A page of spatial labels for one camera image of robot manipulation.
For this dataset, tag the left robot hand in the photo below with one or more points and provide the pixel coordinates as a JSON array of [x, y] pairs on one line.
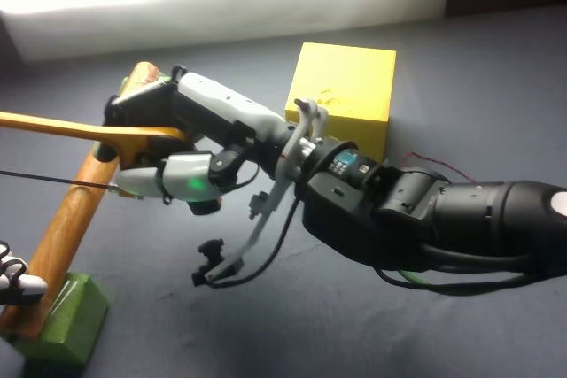
[[17, 285]]

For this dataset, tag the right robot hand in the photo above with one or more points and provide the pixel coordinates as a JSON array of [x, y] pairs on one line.
[[221, 99]]

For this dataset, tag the wooden rod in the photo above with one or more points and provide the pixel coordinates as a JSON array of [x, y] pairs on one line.
[[66, 227]]

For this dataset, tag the white foam board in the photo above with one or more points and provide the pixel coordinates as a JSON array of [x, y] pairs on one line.
[[221, 19]]

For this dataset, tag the yellow wooden block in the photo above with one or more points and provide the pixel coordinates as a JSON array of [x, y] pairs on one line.
[[354, 81]]

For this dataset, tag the grey table cloth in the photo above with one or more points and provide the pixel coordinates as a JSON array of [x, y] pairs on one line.
[[310, 329]]

